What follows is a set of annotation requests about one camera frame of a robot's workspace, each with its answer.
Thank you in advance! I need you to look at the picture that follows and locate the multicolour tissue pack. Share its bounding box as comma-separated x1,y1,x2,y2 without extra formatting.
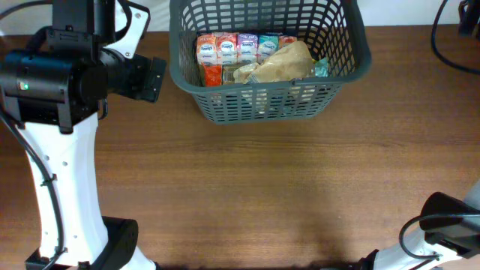
196,32,298,65

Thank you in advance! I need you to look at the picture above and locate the grey plastic basket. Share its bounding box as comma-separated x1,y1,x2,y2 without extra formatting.
169,0,371,125

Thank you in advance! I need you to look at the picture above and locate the teal snack packet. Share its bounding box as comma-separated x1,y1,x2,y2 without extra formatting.
314,58,329,78

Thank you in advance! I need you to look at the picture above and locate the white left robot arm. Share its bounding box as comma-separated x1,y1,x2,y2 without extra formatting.
1,1,167,270

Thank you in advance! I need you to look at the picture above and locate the beige bag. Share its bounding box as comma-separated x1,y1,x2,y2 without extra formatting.
233,41,315,84

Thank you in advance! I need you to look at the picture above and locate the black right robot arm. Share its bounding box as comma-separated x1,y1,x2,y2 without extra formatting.
347,183,479,270

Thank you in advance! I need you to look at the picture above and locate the orange biscuit package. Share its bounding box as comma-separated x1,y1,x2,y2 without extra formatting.
202,64,246,87

